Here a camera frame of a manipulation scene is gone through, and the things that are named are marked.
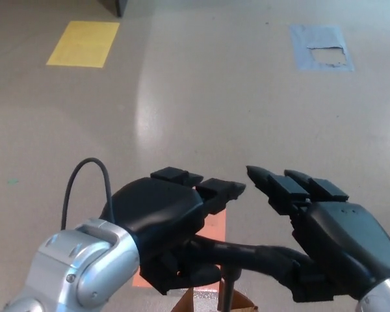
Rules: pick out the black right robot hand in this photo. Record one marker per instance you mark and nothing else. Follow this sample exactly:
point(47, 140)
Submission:
point(341, 234)

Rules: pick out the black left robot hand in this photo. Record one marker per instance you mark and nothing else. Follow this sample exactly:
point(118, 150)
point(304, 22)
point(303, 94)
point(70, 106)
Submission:
point(156, 208)

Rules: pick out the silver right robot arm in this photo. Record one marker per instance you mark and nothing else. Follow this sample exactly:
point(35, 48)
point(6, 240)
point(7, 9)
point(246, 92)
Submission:
point(386, 295)

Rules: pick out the orange tape rectangle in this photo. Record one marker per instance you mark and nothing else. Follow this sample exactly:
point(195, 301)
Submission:
point(216, 224)

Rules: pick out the brown cardboard box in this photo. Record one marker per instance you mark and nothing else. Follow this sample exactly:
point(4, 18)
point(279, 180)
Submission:
point(185, 302)

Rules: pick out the yellow tape rectangle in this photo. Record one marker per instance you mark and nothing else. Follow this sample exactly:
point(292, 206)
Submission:
point(83, 44)

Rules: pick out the torn blue tape rectangle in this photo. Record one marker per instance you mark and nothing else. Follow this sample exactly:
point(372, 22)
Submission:
point(299, 42)

